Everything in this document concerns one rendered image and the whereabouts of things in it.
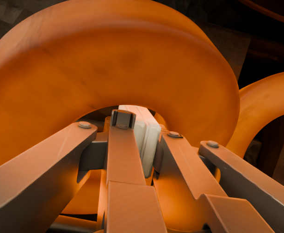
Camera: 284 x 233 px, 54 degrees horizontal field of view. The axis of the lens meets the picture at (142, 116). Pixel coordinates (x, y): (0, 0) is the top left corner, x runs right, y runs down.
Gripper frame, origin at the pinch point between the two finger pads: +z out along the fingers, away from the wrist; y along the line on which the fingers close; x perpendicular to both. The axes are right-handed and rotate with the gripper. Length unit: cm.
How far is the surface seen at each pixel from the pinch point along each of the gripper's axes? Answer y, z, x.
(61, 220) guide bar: -3.9, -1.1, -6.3
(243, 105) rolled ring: 7.9, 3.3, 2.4
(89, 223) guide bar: -2.2, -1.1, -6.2
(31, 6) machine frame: -10.4, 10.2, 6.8
